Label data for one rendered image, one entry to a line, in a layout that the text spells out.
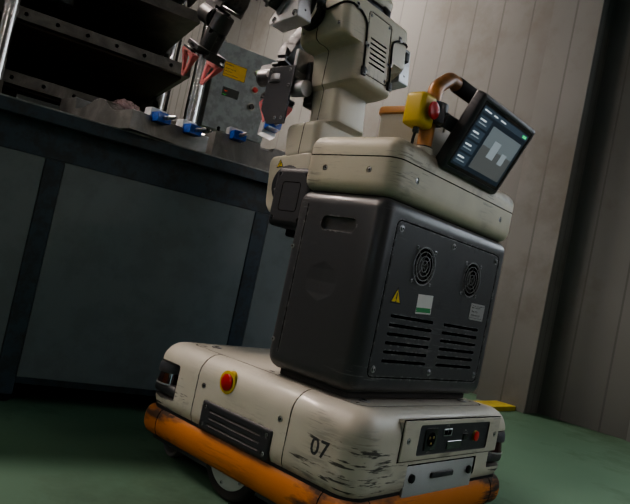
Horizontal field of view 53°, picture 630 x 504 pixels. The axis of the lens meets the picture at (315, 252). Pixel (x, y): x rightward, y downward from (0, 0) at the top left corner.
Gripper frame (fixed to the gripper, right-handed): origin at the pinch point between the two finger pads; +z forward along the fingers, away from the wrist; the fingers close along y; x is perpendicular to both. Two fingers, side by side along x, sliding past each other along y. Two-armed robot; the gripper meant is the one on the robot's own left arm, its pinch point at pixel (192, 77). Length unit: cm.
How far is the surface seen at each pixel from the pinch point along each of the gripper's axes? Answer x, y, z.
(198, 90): -71, -52, 15
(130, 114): 3.1, 14.0, 16.2
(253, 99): -77, -84, 9
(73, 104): -33.4, 12.1, 29.5
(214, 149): 3.4, -16.6, 16.8
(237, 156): 5.8, -24.0, 15.6
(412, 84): -162, -274, -42
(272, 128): 4.5, -31.9, 3.0
